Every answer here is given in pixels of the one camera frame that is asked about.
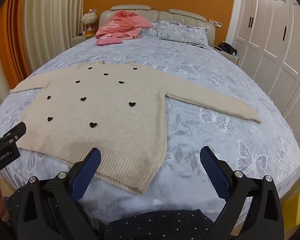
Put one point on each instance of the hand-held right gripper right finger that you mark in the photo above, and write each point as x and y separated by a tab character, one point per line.
215	172

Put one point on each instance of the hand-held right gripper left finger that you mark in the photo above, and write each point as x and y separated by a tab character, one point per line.
86	172

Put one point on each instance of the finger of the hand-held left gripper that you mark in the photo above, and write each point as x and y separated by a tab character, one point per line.
15	132

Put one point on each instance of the beige sweater with black hearts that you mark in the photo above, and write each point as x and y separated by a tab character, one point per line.
102	120

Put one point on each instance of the grey butterfly print bedspread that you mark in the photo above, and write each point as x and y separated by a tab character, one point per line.
202	142

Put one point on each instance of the person's dark dotted pants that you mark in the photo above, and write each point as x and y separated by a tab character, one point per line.
160	225

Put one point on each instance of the yellow object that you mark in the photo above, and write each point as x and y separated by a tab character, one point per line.
293	208

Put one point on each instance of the orange curtain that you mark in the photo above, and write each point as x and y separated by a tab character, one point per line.
12	42

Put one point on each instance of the beige nightstand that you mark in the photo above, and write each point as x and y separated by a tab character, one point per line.
80	40
230	58

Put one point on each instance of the beige curtain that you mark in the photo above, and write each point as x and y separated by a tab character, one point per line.
55	25

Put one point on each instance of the black bag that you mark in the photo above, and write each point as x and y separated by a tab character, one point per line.
227	48

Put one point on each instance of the small folded pink garment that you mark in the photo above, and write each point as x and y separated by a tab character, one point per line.
108	41

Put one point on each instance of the white feather table lamp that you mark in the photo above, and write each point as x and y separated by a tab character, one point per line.
89	20

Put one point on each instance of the white panelled wardrobe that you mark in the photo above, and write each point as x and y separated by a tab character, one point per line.
272	45

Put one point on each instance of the grey butterfly print pillow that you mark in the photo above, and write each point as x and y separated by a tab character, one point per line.
182	33

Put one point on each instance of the large pink garment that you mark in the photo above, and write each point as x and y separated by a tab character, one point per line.
122	23

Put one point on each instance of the beige padded bed headboard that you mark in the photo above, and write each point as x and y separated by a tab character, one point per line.
180	15

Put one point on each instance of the white wall switch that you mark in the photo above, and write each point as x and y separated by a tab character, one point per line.
215	23
93	11

